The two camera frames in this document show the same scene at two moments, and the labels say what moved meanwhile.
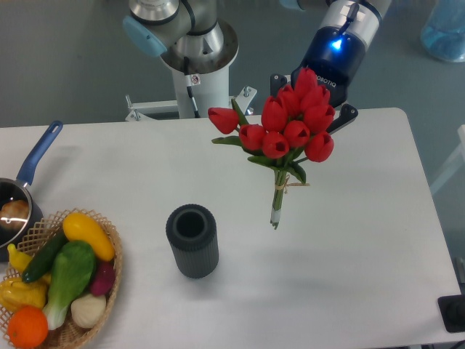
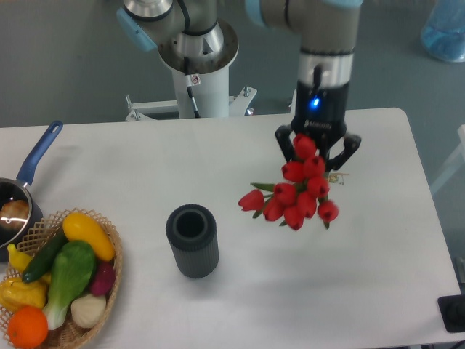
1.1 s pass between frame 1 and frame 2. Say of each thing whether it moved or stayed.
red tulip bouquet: moved
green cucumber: stayed
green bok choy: stayed
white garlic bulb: stayed
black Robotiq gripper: moved
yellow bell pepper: stayed
